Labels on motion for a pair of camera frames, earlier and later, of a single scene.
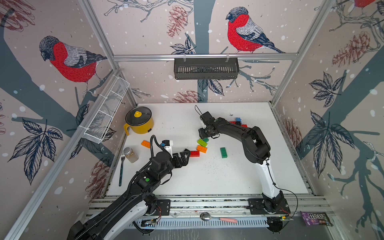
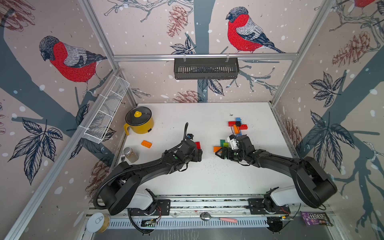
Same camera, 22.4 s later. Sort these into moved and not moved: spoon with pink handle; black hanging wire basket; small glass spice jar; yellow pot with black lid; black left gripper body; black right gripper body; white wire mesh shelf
Moved: black right gripper body; black left gripper body
Not moved: spoon with pink handle; black hanging wire basket; yellow pot with black lid; small glass spice jar; white wire mesh shelf
